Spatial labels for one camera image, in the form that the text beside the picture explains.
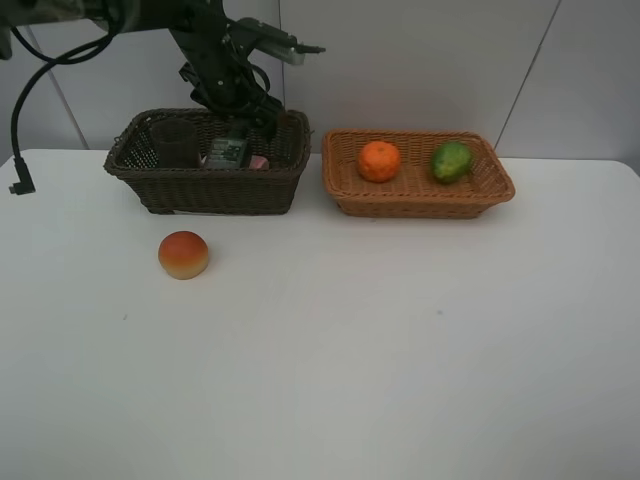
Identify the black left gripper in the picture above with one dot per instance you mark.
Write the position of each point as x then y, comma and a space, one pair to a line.
246, 94

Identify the pink bottle white cap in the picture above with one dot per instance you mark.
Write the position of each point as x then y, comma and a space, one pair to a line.
258, 163

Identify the dark grey rectangular bottle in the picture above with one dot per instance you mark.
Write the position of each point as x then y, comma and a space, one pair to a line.
230, 151

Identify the translucent purple plastic cup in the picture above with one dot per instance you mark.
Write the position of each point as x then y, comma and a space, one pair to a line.
175, 142

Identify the orange mandarin fruit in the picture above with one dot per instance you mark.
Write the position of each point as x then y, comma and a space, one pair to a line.
378, 162

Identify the red-yellow peach fruit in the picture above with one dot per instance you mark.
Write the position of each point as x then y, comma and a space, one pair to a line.
183, 255

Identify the green lime fruit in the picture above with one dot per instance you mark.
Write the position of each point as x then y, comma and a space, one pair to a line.
450, 162

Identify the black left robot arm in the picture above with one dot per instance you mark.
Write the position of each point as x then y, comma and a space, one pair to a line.
86, 106

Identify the dark brown wicker basket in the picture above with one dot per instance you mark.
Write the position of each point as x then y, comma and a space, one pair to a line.
133, 159

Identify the light orange wicker basket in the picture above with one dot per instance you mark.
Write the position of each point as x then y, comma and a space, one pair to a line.
413, 192

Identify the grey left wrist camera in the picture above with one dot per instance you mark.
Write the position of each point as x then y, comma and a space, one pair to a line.
249, 34

